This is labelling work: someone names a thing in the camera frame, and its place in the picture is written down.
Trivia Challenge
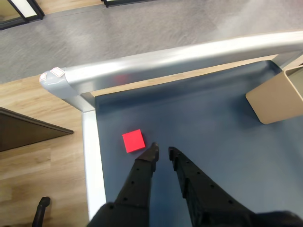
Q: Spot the black chair armrest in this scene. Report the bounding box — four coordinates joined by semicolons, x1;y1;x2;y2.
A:
31;196;51;227

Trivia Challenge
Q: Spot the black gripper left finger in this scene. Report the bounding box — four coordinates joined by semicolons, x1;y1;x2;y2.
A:
86;141;160;227

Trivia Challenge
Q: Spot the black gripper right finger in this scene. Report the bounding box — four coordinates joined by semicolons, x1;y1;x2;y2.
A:
168;146;261;227

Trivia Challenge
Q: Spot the black framed panel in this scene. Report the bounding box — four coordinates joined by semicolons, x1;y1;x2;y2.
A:
0;0;45;31
101;0;154;8

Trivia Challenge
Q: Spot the red cube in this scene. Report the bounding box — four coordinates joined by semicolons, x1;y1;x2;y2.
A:
122;129;146;154

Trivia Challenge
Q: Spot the dark brown cabinet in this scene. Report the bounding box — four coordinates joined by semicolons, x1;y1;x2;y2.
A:
0;106;74;152

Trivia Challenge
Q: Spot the grey rolled sheet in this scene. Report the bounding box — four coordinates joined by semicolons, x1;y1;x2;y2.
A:
39;30;303;112

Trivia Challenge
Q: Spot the beige box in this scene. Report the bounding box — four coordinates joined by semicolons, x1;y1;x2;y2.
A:
245;65;303;125

